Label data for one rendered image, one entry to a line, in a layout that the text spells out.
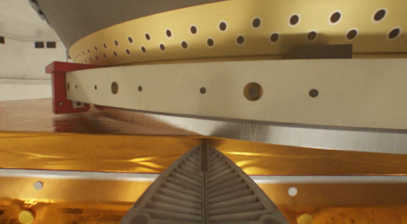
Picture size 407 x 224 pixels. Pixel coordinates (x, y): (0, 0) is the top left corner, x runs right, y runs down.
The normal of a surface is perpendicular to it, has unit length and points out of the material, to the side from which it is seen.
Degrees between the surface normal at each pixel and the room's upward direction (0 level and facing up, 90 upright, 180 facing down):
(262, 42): 62
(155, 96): 90
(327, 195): 90
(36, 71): 90
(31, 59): 90
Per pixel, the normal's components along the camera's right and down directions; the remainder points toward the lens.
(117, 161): 0.00, 0.07
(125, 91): -0.45, 0.05
